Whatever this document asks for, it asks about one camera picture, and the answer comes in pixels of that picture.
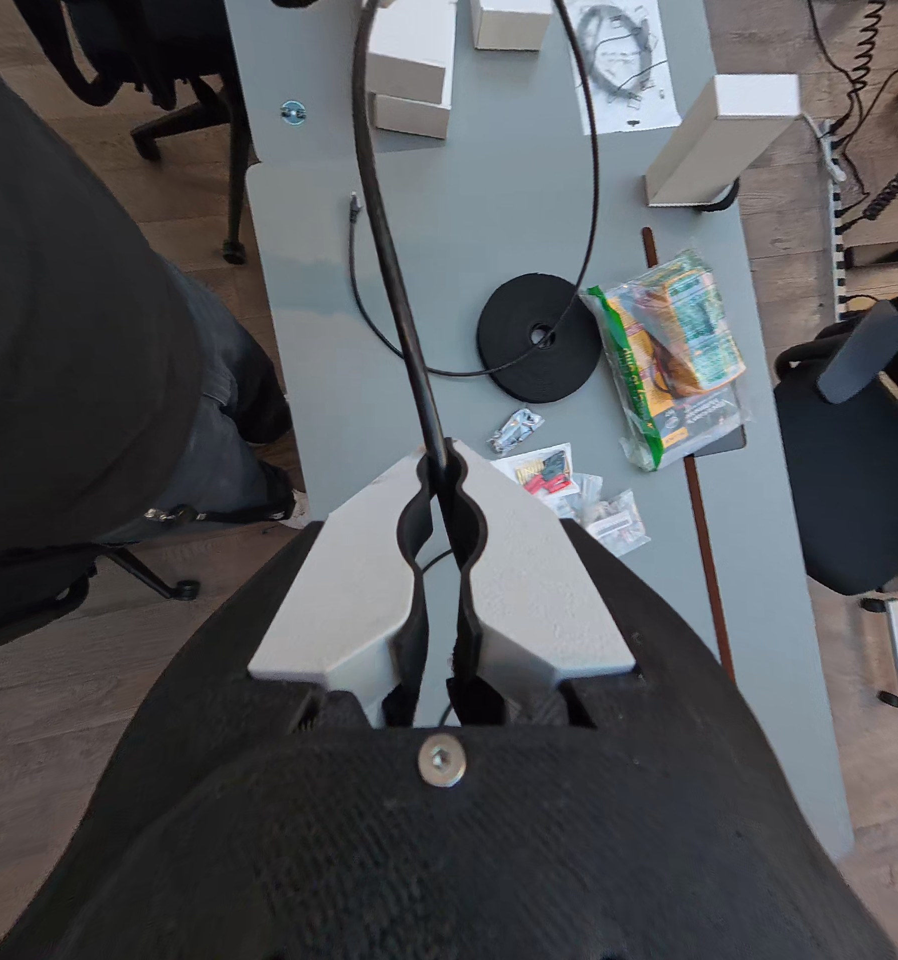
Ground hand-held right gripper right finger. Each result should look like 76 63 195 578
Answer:
446 437 637 727

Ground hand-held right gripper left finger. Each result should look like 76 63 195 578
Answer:
248 446 444 727

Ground black ethernet cable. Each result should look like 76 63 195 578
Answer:
347 0 603 725

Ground clear bag of white parts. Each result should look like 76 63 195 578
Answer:
580 489 652 558

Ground clear bag with red label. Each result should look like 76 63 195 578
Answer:
494 442 577 500

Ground small silver foil packet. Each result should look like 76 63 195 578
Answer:
488 408 546 455

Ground person's dark trousers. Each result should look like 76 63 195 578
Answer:
96 258 307 545

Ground black velcro tape roll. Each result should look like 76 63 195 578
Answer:
476 273 602 402

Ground clear snack bag green edge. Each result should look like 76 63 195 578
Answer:
580 251 751 474

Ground black mesh office chair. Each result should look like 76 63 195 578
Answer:
773 288 898 600

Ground person's black sweater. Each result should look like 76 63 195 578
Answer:
0 33 208 560

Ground upright white cardboard box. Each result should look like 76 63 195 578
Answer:
644 73 802 207

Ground stack of flat white boxes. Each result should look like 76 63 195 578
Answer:
366 0 457 140

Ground black and white cable chain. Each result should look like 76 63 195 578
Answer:
820 116 849 324

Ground paper sheet with cable picture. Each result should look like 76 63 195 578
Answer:
569 0 682 136

